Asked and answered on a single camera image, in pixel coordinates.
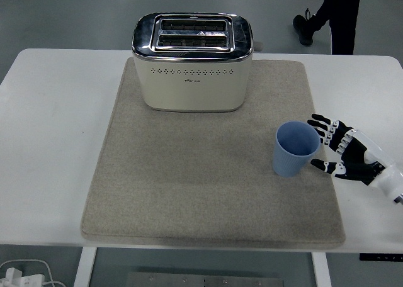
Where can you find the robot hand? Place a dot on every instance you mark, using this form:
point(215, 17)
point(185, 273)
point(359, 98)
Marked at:
point(359, 155)

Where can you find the beige fabric mat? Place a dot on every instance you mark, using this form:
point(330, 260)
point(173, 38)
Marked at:
point(189, 189)

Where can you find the light blue ribbed cup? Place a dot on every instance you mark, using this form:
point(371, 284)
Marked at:
point(288, 164)

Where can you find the black table control panel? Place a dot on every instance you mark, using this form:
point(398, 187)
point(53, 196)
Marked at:
point(381, 257)

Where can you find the white power adapter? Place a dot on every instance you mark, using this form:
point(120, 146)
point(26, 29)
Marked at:
point(22, 279)

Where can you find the white table leg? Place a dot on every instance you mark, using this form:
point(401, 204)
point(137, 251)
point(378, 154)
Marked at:
point(84, 268)
point(321, 271)

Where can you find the grey metal plate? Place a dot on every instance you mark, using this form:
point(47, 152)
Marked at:
point(204, 280)

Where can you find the cream and chrome toaster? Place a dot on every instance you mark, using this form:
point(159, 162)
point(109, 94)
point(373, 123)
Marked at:
point(189, 88)

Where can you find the person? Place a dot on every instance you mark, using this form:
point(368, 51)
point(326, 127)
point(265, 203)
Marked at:
point(343, 16)

